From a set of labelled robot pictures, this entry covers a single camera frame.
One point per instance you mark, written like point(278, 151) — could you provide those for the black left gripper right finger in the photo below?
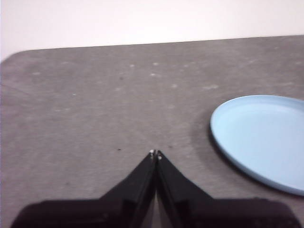
point(213, 213)

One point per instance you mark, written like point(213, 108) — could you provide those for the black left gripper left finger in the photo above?
point(99, 213)

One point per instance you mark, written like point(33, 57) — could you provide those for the light blue round plate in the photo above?
point(261, 140)

